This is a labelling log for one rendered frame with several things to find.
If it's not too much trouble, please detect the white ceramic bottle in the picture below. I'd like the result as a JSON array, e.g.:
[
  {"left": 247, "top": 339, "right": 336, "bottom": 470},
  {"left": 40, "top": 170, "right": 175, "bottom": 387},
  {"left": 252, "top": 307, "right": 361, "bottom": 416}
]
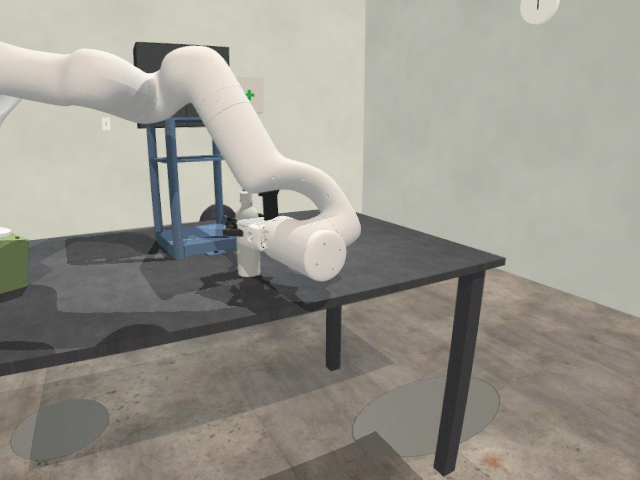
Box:
[{"left": 235, "top": 191, "right": 261, "bottom": 277}]

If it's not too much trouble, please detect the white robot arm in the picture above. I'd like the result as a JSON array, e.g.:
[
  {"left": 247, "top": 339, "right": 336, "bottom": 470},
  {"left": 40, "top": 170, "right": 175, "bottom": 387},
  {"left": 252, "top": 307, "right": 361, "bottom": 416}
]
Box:
[{"left": 0, "top": 42, "right": 361, "bottom": 281}]

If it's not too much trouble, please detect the blue shelving unit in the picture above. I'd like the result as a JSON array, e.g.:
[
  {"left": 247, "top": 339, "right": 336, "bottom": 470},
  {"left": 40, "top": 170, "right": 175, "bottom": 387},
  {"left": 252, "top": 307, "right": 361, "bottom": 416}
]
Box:
[{"left": 146, "top": 117, "right": 237, "bottom": 260}]

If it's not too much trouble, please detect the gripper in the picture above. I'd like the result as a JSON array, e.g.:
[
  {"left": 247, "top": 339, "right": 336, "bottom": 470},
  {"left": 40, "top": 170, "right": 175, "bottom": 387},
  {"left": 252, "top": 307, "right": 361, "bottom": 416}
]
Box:
[{"left": 223, "top": 213, "right": 270, "bottom": 251}]

